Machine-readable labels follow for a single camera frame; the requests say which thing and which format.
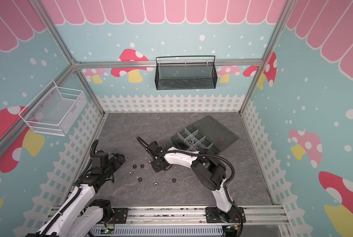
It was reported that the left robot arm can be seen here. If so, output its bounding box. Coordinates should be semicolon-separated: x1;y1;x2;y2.
26;151;126;237

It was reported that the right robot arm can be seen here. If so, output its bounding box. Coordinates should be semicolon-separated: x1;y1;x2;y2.
140;141;241;223

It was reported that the clear compartment organizer box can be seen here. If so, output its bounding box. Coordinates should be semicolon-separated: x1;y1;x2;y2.
171;115;239;155

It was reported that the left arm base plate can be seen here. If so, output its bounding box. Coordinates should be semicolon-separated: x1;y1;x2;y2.
107;207;129;225

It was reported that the grey slotted cable duct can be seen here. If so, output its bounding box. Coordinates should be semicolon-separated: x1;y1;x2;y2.
90;225;223;237

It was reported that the white wire mesh basket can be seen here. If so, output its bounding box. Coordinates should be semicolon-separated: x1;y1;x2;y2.
19;81;87;136

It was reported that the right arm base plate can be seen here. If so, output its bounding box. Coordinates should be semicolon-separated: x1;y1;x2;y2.
206;206;246;224

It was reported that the black wire mesh basket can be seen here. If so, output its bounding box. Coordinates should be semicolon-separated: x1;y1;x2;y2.
155;55;218;90

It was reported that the aluminium mounting rail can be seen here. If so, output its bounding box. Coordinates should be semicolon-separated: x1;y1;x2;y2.
46;205;289;226

